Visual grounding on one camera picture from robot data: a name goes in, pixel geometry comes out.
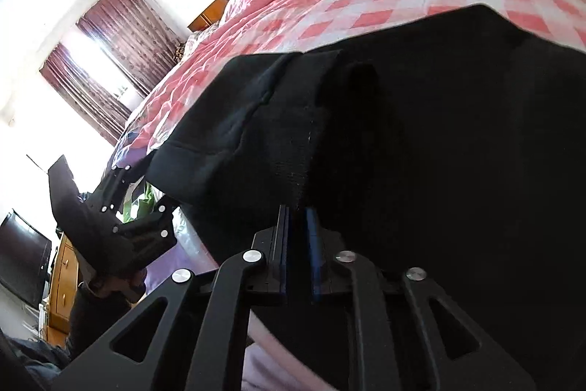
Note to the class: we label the patterned pillow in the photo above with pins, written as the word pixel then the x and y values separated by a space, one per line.
pixel 185 47

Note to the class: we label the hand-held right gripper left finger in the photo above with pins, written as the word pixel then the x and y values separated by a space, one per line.
pixel 284 253

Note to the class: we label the black pants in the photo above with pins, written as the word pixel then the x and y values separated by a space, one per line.
pixel 412 143

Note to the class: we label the person's left hand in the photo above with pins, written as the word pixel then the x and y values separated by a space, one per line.
pixel 112 284

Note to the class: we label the green cloth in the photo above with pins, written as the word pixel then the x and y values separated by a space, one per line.
pixel 145 203

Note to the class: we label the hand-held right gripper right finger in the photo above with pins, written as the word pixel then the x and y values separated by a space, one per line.
pixel 313 253

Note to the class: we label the pink white checkered plastic sheet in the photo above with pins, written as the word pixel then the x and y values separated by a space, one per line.
pixel 389 6

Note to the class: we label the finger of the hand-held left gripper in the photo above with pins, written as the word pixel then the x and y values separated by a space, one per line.
pixel 151 228
pixel 116 185

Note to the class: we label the pink quilt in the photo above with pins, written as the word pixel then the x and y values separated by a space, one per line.
pixel 206 88

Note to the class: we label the maroon patterned curtain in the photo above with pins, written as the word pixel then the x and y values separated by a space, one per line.
pixel 128 33
pixel 87 98

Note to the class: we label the wooden dresser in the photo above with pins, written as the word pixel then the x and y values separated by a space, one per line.
pixel 64 281

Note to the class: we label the black television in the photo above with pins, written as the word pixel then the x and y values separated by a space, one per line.
pixel 23 258

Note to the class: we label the person's left forearm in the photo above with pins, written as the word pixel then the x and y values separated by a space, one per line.
pixel 91 320

